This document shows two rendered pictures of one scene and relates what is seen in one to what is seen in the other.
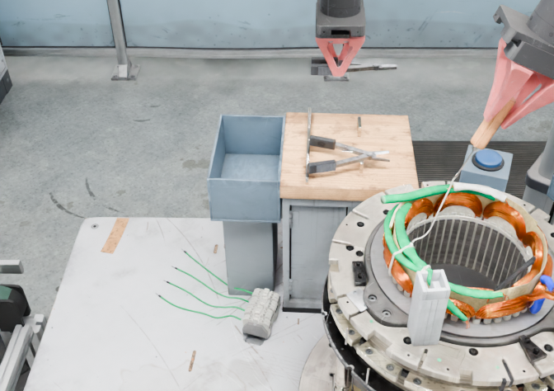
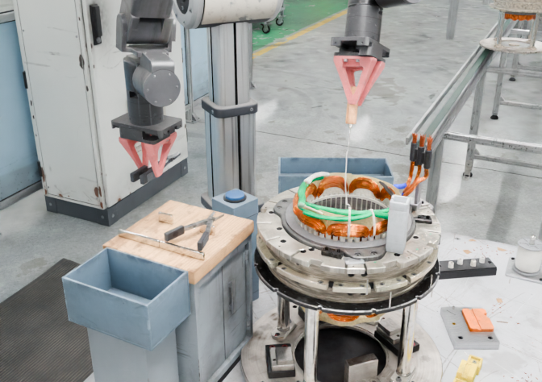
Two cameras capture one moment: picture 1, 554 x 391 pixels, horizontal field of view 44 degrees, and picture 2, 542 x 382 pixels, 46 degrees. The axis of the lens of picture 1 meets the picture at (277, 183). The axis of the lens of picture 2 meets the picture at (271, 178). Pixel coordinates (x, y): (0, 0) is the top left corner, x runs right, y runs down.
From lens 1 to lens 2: 0.80 m
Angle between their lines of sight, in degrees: 57
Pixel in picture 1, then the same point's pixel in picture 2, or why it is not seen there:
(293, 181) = (193, 264)
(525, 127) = (14, 277)
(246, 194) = (171, 301)
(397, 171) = (226, 222)
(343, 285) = (337, 263)
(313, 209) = (206, 282)
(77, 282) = not seen: outside the picture
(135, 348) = not seen: outside the picture
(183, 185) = not seen: outside the picture
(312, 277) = (210, 352)
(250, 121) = (85, 268)
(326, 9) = (149, 120)
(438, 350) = (409, 247)
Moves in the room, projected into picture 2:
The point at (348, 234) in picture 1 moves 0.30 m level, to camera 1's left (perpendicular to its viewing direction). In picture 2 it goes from (289, 248) to (198, 363)
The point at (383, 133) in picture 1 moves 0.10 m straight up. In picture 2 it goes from (179, 213) to (176, 165)
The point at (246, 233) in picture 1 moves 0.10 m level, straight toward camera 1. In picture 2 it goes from (160, 351) to (216, 365)
